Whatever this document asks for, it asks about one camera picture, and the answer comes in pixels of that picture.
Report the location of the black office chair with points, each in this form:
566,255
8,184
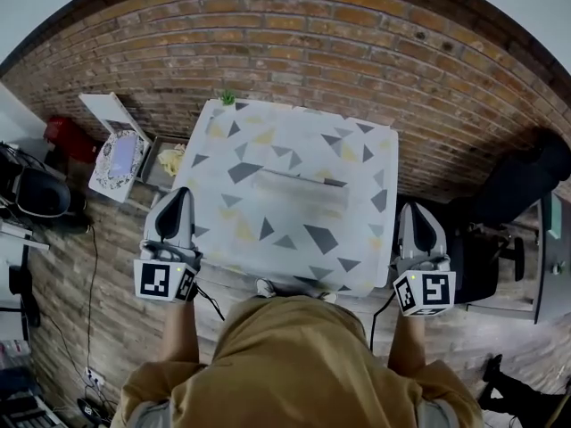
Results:
482,265

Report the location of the small green plant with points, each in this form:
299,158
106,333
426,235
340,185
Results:
228,97

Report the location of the black fabric bundle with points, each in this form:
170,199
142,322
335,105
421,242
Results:
522,181

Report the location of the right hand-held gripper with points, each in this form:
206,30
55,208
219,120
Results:
428,290

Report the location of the person's right shoe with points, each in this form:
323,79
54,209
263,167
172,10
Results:
328,297

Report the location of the person's mustard shirt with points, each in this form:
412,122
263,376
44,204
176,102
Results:
290,372

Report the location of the person's right forearm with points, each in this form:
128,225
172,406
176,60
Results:
408,346

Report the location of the white box lid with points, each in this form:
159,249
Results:
113,114

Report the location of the white cloth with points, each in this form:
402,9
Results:
303,192

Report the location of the grey tray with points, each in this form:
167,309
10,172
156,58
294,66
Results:
154,176

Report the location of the patterned white box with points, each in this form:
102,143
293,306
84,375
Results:
118,165

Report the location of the person's shoe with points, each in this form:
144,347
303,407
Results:
328,297
264,287

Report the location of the white power strip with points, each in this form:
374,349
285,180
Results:
94,376

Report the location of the yellow cloth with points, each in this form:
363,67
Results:
171,158

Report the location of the person's left shoe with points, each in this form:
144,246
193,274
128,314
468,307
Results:
264,287

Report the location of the person's left forearm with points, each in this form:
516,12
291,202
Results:
178,332

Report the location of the red box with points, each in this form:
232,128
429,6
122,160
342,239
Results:
69,138

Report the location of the triangle patterned tablecloth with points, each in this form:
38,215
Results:
290,136

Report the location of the grey desk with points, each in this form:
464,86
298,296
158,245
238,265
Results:
551,257

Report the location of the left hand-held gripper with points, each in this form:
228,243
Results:
154,279

